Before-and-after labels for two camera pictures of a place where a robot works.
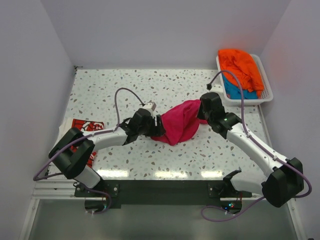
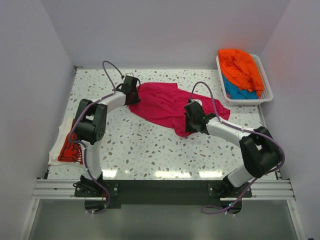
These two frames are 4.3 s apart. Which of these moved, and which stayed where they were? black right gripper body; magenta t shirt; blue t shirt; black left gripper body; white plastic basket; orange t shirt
Moved: black left gripper body; black right gripper body; magenta t shirt
Stayed: blue t shirt; orange t shirt; white plastic basket
